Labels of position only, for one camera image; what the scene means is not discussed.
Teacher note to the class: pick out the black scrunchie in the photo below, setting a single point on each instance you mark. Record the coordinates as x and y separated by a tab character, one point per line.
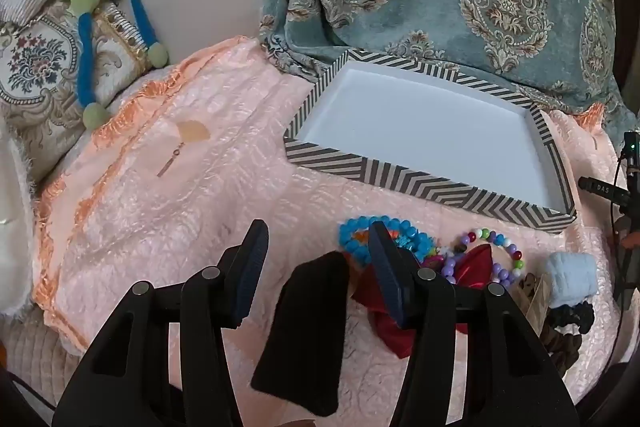
570	318

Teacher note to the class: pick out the red satin hair bow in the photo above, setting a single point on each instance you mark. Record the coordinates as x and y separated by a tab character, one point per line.
470	269

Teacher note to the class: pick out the gold fan tassel earring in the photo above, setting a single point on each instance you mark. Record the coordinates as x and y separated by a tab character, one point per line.
192	132

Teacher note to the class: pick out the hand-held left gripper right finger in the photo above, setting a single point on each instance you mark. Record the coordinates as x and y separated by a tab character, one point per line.
387	272

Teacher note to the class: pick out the leopard print scrunchie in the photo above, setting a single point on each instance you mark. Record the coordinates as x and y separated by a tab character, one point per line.
562	347

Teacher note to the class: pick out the pink quilted bedspread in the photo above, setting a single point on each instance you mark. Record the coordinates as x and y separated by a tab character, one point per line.
200	207

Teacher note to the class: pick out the floral embroidered cushion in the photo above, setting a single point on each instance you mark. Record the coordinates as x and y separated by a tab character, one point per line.
35	72

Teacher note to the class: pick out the light blue scrunchie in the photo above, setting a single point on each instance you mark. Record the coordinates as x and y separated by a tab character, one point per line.
570	279

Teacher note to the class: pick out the black velvet cloth pouch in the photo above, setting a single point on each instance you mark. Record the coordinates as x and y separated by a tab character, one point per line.
305	332

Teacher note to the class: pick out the beige quilted mat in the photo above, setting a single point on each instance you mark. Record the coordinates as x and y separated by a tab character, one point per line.
30	357

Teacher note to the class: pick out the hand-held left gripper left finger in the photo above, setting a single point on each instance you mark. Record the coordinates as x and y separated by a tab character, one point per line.
250	267

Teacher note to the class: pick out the striped cardboard box tray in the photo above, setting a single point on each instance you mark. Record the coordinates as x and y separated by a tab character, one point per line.
425	132

